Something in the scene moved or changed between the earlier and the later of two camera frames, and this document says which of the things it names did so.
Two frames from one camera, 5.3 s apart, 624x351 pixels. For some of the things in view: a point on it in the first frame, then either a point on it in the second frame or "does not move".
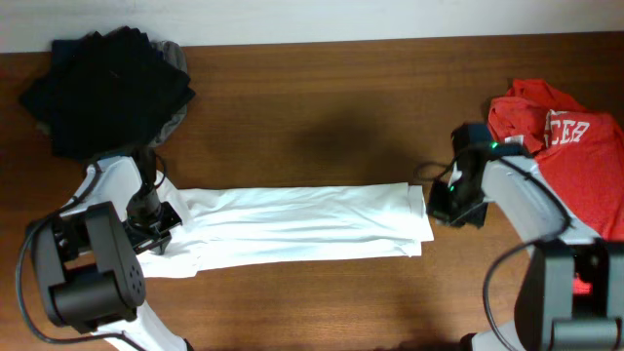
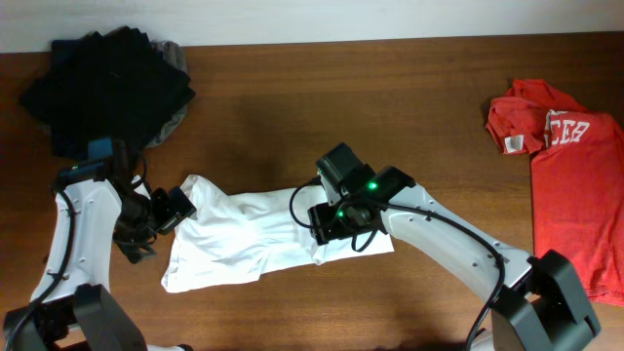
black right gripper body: (448, 211) → (318, 224)
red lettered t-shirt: (578, 154) does not move
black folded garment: (109, 94) does not move
